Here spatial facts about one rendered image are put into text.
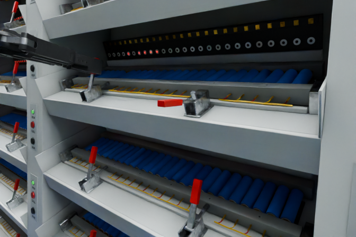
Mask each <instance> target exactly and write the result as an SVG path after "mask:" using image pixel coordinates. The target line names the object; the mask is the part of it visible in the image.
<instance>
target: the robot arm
mask: <svg viewBox="0 0 356 237"><path fill-rule="evenodd" d="M0 56H1V57H7V56H8V57H12V58H17V59H24V60H30V61H34V62H39V63H44V64H48V65H50V66H54V65H57V66H62V67H63V68H67V69H70V70H71V69H72V70H77V71H81V72H85V73H88V74H90V73H94V74H98V75H101V72H102V65H103V60H100V59H96V58H92V57H89V56H85V55H82V54H79V53H76V51H75V50H73V49H69V48H65V47H62V46H60V45H57V44H54V43H51V42H48V41H46V40H43V39H39V38H37V37H35V36H33V35H30V34H29V33H27V32H21V34H18V33H17V32H16V31H13V30H10V29H3V30H2V31H1V30H0Z"/></svg>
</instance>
